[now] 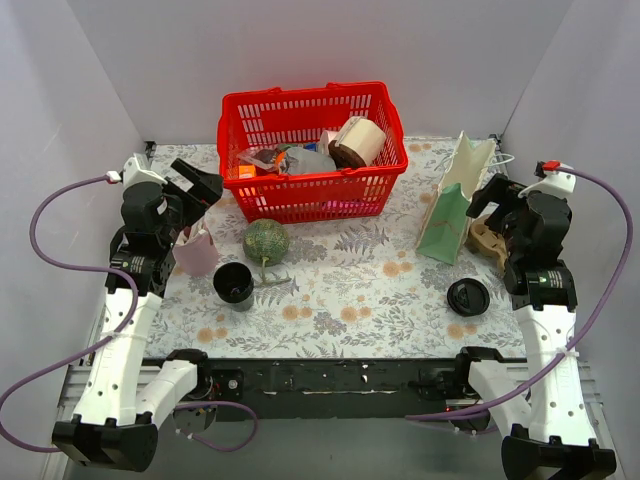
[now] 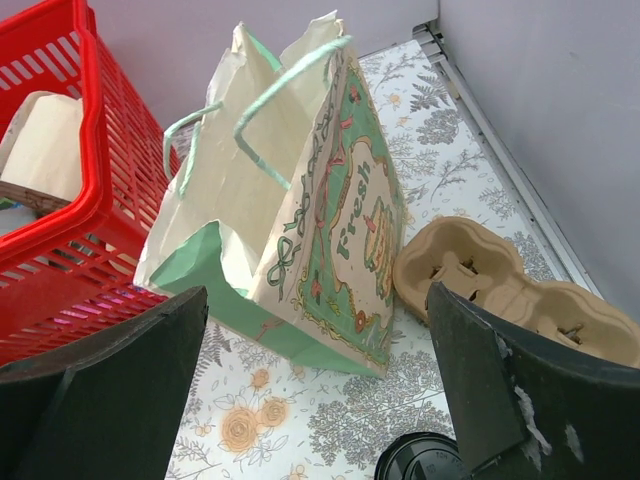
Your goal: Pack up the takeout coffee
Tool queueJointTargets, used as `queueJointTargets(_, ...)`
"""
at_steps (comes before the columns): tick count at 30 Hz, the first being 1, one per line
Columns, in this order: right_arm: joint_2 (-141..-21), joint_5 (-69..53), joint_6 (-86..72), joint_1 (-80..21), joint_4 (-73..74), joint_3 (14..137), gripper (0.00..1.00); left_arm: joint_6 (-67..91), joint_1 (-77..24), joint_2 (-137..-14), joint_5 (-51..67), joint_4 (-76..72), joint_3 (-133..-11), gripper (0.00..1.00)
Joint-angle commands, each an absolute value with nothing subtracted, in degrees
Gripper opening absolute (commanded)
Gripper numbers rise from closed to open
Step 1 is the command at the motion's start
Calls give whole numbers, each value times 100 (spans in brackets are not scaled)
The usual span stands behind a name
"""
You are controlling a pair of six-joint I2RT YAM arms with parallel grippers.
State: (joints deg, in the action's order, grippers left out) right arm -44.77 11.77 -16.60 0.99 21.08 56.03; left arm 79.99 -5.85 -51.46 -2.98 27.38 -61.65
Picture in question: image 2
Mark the floral patterned table mat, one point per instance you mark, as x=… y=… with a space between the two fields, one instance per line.
x=251 y=414

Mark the green illustrated paper bag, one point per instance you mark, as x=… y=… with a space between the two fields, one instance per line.
x=288 y=170

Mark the aluminium frame rail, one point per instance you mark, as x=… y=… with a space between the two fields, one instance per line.
x=534 y=212

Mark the red plastic shopping basket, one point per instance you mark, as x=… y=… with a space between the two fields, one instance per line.
x=70 y=273

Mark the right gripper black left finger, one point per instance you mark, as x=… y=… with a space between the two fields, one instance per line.
x=107 y=406

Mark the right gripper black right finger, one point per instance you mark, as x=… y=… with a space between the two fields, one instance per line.
x=526 y=407

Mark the black coffee cup lid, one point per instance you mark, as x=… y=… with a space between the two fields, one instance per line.
x=421 y=456

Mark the brown cardboard cup carrier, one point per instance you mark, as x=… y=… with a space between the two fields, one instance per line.
x=487 y=270

